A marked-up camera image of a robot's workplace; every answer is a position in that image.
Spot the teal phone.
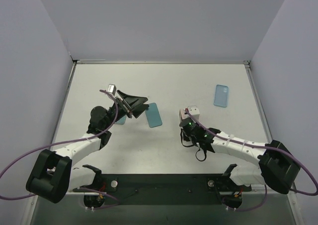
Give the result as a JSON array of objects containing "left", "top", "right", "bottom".
[{"left": 145, "top": 103, "right": 162, "bottom": 128}]

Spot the light blue phone case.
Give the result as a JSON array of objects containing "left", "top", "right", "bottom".
[{"left": 214, "top": 84, "right": 229, "bottom": 108}]

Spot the pink phone case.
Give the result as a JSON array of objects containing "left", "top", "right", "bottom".
[{"left": 179, "top": 109, "right": 188, "bottom": 122}]

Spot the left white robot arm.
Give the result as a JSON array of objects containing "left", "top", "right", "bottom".
[{"left": 26, "top": 90, "right": 149, "bottom": 203}]

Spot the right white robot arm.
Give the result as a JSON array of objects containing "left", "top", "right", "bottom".
[{"left": 179, "top": 117, "right": 300, "bottom": 194}]

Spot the dark teal phone case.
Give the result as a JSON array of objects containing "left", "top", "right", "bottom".
[{"left": 115, "top": 116, "right": 126, "bottom": 125}]

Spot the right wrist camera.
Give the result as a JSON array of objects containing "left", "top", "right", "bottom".
[{"left": 187, "top": 106, "right": 200, "bottom": 121}]

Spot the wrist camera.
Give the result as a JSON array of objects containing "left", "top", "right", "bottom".
[
  {"left": 187, "top": 106, "right": 200, "bottom": 121},
  {"left": 106, "top": 84, "right": 117, "bottom": 95}
]

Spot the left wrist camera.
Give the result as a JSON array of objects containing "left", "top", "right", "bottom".
[{"left": 106, "top": 84, "right": 117, "bottom": 95}]

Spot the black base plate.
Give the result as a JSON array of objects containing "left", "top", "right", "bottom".
[{"left": 88, "top": 173, "right": 251, "bottom": 206}]

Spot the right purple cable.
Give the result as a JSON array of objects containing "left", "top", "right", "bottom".
[{"left": 185, "top": 109, "right": 318, "bottom": 212}]

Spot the purple cable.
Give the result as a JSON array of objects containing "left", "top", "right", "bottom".
[
  {"left": 185, "top": 109, "right": 318, "bottom": 212},
  {"left": 0, "top": 88, "right": 121, "bottom": 210}
]

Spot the aluminium front rail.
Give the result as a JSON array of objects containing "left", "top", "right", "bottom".
[{"left": 218, "top": 173, "right": 298, "bottom": 195}]

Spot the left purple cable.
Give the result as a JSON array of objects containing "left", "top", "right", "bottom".
[{"left": 0, "top": 88, "right": 121, "bottom": 210}]

